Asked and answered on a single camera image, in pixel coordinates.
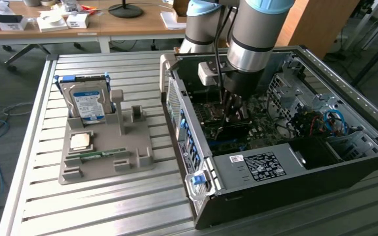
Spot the green RAM stick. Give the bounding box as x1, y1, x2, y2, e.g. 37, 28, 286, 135
79, 150, 124, 162

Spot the wooden desk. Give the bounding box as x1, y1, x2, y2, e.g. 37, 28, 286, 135
0, 0, 281, 72

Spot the grey plastic parts rack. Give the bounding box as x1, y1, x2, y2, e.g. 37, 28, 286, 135
59, 89, 155, 186

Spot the blue wire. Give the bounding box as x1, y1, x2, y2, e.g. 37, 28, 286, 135
323, 109, 350, 137

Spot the white box with tape roll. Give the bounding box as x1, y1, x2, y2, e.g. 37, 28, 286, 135
37, 13, 69, 32

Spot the hard disk in blue caddy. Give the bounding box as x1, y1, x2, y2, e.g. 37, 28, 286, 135
53, 72, 116, 125

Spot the wooden cabinet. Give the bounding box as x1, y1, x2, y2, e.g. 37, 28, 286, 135
275, 0, 361, 59

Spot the black and red wire bundle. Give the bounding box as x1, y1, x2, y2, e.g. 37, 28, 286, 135
290, 110, 327, 137

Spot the blue case latch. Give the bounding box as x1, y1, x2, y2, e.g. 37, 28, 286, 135
190, 173, 208, 185

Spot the black round lamp base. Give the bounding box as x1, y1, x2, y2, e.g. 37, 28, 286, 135
108, 0, 144, 19

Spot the white paper stack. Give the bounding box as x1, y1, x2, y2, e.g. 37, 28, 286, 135
160, 11, 187, 30

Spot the black open PC case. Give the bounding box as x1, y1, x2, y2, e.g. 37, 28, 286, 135
159, 45, 378, 231

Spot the white floor cable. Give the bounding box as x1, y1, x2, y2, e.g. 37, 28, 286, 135
0, 102, 35, 116

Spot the small white box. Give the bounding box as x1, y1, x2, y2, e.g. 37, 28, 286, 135
67, 13, 89, 29

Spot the white box with black lid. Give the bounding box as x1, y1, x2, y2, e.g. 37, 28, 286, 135
0, 14, 28, 31

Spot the black installed RAM stick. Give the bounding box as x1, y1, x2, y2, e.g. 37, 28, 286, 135
203, 119, 224, 129

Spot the CPU socket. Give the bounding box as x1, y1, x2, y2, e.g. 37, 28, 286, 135
204, 101, 224, 121

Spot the silver CPU chip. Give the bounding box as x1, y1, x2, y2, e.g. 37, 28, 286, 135
69, 134, 91, 151

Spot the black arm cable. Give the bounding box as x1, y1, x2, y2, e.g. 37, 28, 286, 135
214, 6, 239, 96

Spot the perforated metal drive cage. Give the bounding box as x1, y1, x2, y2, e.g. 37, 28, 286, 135
266, 72, 318, 116

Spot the green motherboard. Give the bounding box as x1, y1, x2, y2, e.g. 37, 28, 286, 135
190, 92, 295, 157

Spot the metal disk bay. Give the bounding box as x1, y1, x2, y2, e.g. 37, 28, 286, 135
323, 131, 378, 160

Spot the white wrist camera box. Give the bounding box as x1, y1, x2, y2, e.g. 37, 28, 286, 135
198, 61, 224, 86

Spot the orange packet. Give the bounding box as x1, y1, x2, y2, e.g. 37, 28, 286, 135
81, 4, 97, 16

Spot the blue expansion slot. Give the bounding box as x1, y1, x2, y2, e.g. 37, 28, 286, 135
207, 139, 239, 147

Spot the black graphics card metal bracket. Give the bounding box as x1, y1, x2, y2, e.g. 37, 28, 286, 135
214, 120, 253, 141

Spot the brown cardboard box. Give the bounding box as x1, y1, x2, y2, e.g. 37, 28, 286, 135
172, 0, 190, 23

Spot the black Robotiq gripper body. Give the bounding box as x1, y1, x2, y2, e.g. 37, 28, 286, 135
223, 68, 265, 100

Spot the grey power supply unit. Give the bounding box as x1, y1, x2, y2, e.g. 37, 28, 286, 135
212, 144, 307, 190

